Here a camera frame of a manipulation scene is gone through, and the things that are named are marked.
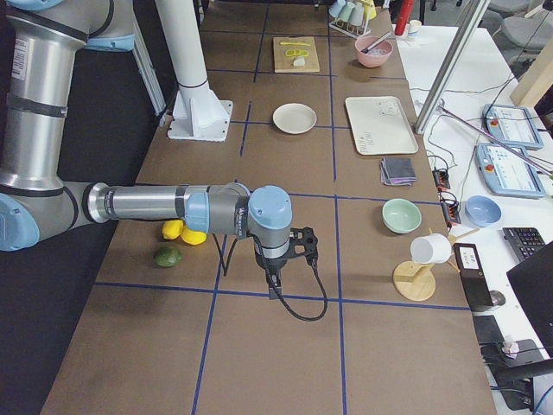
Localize wooden mug stand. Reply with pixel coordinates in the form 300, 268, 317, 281
392, 229, 478, 302

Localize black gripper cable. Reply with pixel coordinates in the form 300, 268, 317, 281
219, 234, 329, 322

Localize cup rack with cups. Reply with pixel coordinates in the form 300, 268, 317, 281
328, 0, 377, 39

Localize cream round plate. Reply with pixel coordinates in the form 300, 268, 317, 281
272, 103, 317, 135

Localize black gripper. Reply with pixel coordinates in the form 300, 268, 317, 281
255, 252, 287, 300

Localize green avocado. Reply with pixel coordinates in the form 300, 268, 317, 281
154, 246, 182, 268

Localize far teach pendant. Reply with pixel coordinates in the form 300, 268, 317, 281
483, 104, 544, 150

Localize teach pendant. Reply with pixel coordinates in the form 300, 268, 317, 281
475, 144, 545, 199
483, 104, 544, 150

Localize black keyboard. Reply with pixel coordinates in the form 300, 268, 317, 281
502, 227, 545, 262

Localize wooden cutting board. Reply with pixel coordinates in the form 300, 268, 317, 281
273, 36, 320, 73

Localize yellow lemon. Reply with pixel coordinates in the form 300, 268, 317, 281
181, 227, 207, 246
162, 220, 184, 240

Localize blue bowl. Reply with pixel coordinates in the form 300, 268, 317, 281
464, 195, 502, 227

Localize cream rectangular tray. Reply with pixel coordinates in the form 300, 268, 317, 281
345, 96, 418, 156

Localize black box device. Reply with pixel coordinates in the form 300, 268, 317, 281
453, 243, 493, 312

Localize red bottle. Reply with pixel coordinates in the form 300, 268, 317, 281
395, 0, 415, 36

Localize lemon slices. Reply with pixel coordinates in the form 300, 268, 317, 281
284, 48, 308, 59

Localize metal reach stick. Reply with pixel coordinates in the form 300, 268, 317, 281
436, 105, 553, 178

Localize yellow plastic knife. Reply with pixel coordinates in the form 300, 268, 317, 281
279, 41, 311, 47

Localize white pillar with base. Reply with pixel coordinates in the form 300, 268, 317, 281
156, 0, 233, 142

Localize green bowl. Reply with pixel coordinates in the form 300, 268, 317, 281
382, 198, 423, 234

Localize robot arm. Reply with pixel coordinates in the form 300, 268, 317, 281
1, 1, 294, 298

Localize white mug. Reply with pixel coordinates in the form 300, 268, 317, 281
410, 233, 452, 264

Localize pink bowl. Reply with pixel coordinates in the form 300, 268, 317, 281
354, 35, 394, 68

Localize aluminium frame post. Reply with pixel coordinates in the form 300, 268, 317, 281
414, 0, 490, 135

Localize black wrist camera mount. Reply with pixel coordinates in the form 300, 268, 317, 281
286, 227, 318, 266

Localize near teach pendant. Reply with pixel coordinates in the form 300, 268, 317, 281
475, 144, 545, 199

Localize paper cup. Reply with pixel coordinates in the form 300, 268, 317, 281
407, 19, 423, 39

